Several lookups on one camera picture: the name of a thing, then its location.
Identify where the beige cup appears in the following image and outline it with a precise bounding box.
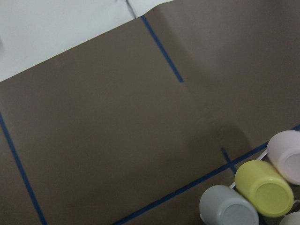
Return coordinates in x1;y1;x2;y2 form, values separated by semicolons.
279;211;300;225

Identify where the yellow cup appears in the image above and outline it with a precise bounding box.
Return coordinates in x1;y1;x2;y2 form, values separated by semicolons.
235;160;294;218

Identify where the white wire cup rack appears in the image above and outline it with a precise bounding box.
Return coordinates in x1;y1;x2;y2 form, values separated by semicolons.
199;152;300;225

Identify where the pink cup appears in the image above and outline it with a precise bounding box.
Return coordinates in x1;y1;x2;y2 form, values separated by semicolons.
267;130;300;185

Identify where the grey cup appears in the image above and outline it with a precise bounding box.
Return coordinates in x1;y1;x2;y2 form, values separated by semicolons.
199;185;259;225

